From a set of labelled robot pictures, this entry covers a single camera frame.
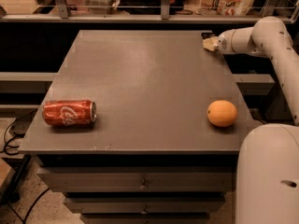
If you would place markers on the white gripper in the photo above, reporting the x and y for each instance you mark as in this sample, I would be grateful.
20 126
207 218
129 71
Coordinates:
222 43

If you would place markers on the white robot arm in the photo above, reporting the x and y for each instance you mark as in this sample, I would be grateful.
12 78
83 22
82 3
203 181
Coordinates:
267 175

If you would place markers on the red coke can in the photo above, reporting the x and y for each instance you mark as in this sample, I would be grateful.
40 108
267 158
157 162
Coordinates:
69 112

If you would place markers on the orange fruit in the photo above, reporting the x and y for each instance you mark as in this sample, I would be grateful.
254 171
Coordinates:
222 113

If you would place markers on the clear plastic container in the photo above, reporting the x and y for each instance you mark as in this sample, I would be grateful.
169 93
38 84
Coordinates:
100 0

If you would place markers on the grey drawer cabinet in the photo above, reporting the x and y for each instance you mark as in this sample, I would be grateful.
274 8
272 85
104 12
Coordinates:
152 90

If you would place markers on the metal railing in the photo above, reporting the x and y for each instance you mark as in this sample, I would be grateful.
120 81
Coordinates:
75 11

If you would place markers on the top drawer knob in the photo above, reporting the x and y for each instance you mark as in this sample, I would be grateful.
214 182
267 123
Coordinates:
143 185

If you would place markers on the drawer knob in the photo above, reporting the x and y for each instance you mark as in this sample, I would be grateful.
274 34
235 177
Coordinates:
144 210
143 185

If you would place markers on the black bag behind rail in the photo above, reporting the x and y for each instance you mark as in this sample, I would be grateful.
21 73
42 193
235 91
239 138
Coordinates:
149 7

